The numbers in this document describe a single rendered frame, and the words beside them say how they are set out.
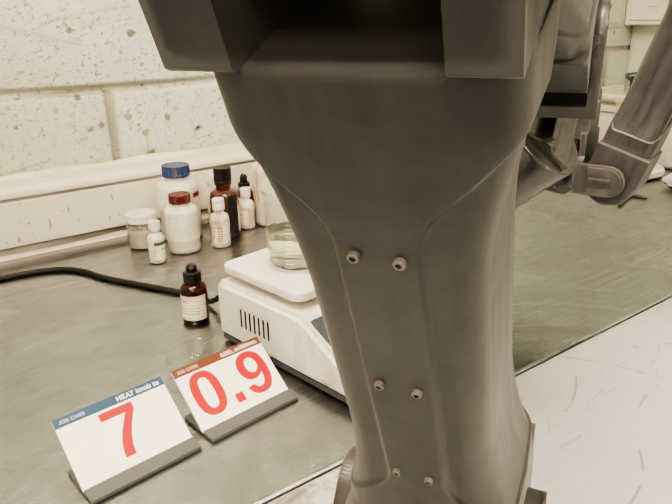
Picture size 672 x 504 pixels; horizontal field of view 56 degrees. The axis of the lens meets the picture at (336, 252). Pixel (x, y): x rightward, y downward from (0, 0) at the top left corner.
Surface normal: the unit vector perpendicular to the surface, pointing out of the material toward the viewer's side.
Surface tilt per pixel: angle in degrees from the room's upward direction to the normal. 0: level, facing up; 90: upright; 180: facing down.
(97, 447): 40
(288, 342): 90
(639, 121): 80
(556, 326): 0
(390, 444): 114
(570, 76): 155
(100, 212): 90
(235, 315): 90
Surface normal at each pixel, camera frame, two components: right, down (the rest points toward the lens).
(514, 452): 0.84, 0.00
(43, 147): 0.59, 0.28
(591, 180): -0.59, 0.29
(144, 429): 0.43, -0.55
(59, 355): -0.01, -0.93
